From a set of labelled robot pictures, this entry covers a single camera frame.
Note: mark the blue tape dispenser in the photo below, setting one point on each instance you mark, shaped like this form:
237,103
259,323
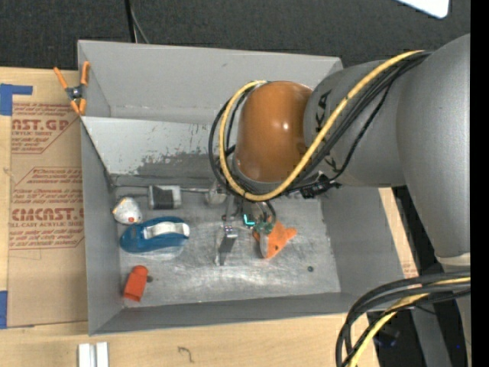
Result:
153,239

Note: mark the grey and black metal block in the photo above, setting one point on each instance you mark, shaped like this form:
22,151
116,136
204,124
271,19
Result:
164,197

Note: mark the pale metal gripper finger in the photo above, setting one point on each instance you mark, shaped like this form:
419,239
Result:
214,197
226,243

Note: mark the orange plush toy animal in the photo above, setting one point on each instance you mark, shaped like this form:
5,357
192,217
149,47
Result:
277,241

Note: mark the orange plastic cap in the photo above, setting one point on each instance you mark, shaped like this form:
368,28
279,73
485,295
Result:
135,283

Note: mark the grey metal bin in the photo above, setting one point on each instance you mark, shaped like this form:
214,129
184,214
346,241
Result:
214,277

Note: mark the brown cardboard board red print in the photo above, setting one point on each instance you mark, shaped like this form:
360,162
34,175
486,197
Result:
42,189

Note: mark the white and orange toy animal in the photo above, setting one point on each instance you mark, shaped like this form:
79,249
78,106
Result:
126,209

